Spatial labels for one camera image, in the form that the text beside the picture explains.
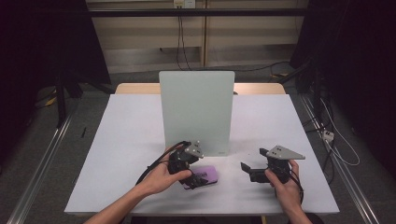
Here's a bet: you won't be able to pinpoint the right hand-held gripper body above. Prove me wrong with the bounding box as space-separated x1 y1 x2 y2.
265 144 306 185

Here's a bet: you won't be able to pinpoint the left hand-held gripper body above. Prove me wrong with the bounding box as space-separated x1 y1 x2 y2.
167 140 205 175

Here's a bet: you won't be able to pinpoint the purple and black eraser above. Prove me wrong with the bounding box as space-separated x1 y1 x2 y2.
183 164 219 190

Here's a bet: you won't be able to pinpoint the person's left hand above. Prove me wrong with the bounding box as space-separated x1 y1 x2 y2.
136 144 192 197

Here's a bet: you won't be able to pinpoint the person's right hand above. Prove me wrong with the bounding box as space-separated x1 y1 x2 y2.
264 159 304 215

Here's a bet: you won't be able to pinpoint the pale green glass whiteboard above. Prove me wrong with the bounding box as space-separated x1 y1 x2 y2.
158 70 236 158

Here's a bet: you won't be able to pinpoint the white power strip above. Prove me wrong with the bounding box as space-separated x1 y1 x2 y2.
321 130 335 143

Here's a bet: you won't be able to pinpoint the white table mat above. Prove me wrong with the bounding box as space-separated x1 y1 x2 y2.
64 93 340 217

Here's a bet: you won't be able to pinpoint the black metal stand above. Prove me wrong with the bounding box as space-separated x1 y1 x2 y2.
278 59 326 120
54 69 114 129

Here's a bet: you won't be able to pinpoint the wooden table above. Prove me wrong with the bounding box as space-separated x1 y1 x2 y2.
115 82 287 96

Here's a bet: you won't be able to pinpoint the dark curtain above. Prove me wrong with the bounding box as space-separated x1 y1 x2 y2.
0 0 112 164
290 0 396 180

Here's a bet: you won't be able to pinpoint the black horizontal bar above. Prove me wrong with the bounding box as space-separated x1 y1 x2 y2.
87 7 310 18

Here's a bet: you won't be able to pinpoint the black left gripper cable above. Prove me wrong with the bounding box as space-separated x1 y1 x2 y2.
135 140 191 187

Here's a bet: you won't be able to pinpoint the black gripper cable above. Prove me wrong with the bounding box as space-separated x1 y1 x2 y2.
288 169 305 205
135 140 191 187

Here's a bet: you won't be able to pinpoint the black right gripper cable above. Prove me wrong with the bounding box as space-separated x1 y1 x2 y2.
288 169 305 205

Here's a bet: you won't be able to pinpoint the metal floor rail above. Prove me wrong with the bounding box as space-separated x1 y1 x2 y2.
298 92 381 224
6 105 78 224

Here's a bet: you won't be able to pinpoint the white floor cable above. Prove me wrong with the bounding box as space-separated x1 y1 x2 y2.
320 97 361 166

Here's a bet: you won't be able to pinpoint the black wall cables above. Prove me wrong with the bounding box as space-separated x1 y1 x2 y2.
175 15 192 71

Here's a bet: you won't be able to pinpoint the white wall socket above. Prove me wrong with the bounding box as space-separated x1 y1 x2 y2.
173 0 196 9

